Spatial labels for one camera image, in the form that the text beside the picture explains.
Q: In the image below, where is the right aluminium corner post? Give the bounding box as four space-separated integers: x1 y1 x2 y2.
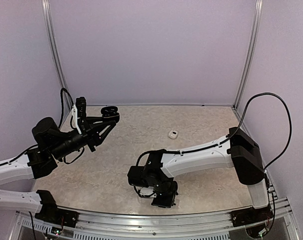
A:
234 0 264 108

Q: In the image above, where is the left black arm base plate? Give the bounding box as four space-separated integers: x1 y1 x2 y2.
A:
34 190 79 228

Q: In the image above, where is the left aluminium corner post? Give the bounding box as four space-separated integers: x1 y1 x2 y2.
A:
40 0 74 108

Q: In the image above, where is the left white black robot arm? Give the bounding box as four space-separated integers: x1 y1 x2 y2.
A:
0 113 120 223

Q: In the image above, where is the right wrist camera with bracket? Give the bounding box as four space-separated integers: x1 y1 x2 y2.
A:
133 186 157 198

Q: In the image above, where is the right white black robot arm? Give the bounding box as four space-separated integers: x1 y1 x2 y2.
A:
127 127 269 222

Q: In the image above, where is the aluminium corner post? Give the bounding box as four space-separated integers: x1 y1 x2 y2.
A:
40 0 74 108
234 0 264 108

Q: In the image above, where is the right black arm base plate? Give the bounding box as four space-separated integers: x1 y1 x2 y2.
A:
230 204 274 227

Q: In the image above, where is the black earbuds charging case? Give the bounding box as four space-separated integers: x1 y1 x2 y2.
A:
100 106 120 123

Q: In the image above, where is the front aluminium rail frame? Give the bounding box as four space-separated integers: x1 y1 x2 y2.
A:
6 159 302 240

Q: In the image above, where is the white earbuds charging case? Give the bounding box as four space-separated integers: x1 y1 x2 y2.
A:
168 129 179 140

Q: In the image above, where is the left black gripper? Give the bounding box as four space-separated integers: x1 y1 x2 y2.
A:
50 116 115 160

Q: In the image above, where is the right black camera cable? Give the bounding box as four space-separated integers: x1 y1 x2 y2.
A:
135 92 292 171

